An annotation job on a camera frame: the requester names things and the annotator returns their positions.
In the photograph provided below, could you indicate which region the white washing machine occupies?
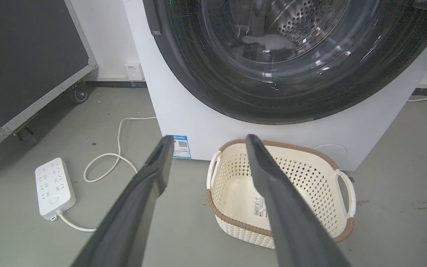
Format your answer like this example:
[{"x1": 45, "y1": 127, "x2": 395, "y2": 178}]
[{"x1": 123, "y1": 0, "x2": 427, "y2": 171}]

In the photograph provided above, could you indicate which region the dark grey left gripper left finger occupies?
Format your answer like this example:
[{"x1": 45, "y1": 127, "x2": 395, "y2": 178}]
[{"x1": 71, "y1": 136, "x2": 175, "y2": 267}]

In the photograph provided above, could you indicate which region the blue energy label sticker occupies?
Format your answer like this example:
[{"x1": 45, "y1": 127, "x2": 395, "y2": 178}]
[{"x1": 166, "y1": 135, "x2": 192, "y2": 159}]

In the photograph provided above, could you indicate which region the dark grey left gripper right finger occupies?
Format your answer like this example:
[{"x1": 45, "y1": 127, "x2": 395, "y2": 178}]
[{"x1": 245, "y1": 134, "x2": 351, "y2": 267}]

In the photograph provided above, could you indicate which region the white power strip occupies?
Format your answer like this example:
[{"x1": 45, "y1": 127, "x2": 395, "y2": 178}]
[{"x1": 35, "y1": 158, "x2": 77, "y2": 222}]

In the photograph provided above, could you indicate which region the cream perforated laundry basket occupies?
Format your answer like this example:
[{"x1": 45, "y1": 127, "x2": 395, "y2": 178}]
[{"x1": 206, "y1": 139, "x2": 357, "y2": 249}]

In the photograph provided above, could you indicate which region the white power strip cable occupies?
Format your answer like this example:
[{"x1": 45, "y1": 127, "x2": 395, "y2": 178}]
[{"x1": 58, "y1": 117, "x2": 157, "y2": 233}]

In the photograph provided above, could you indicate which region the round dark glass washer door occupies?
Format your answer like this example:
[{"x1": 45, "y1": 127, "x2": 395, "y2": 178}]
[{"x1": 143, "y1": 0, "x2": 427, "y2": 125}]

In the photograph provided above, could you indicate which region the white wall socket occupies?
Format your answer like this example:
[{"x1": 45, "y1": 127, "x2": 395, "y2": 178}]
[{"x1": 124, "y1": 62, "x2": 144, "y2": 82}]

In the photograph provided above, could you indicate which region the black flight case on wheels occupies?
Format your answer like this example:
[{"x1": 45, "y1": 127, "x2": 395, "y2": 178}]
[{"x1": 0, "y1": 0, "x2": 98, "y2": 182}]

